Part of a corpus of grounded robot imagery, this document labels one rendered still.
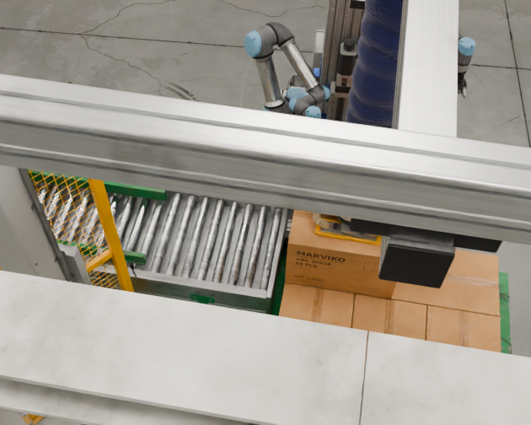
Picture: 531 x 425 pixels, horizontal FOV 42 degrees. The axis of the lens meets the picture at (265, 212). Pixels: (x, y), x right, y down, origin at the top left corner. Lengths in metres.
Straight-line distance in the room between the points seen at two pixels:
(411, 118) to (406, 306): 2.75
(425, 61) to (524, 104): 4.60
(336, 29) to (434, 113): 2.44
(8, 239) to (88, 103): 1.33
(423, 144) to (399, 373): 0.34
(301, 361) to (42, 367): 0.27
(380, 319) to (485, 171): 2.92
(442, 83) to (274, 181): 0.44
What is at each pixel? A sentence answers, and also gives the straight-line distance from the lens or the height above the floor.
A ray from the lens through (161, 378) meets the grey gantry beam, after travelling 0.75.
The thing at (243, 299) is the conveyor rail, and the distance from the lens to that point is 3.84.
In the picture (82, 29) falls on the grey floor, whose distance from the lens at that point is 6.30.
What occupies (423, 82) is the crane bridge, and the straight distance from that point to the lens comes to 1.28.
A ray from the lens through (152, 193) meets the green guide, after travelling 4.17.
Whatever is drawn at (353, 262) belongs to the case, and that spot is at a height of 0.85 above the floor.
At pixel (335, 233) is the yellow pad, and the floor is 0.97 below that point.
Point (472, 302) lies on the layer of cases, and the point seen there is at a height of 0.54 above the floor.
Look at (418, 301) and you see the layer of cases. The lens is 3.93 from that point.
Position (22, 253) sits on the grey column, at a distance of 2.34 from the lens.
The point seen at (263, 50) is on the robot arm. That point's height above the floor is 1.59.
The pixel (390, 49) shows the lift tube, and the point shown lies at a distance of 2.65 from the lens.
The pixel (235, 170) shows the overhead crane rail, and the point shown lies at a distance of 0.96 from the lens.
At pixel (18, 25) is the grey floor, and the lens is 6.48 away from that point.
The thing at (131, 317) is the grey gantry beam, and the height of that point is 3.22.
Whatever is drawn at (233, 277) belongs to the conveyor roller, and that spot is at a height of 0.55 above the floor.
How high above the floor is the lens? 3.91
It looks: 54 degrees down
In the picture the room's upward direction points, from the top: 2 degrees clockwise
